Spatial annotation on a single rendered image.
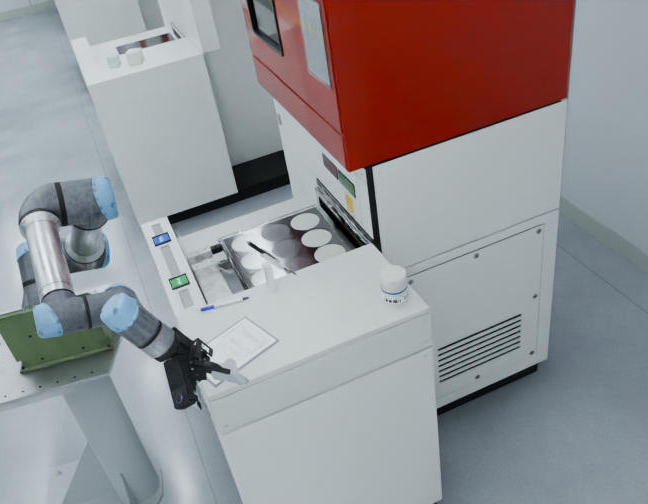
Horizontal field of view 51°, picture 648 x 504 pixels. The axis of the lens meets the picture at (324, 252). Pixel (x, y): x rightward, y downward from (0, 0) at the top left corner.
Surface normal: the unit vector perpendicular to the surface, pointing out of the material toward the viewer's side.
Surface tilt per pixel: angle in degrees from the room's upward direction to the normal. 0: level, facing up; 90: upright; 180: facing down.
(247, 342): 0
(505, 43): 90
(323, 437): 90
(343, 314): 0
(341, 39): 90
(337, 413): 90
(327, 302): 0
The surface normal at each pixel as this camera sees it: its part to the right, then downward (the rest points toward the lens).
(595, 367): -0.14, -0.79
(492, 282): 0.39, 0.51
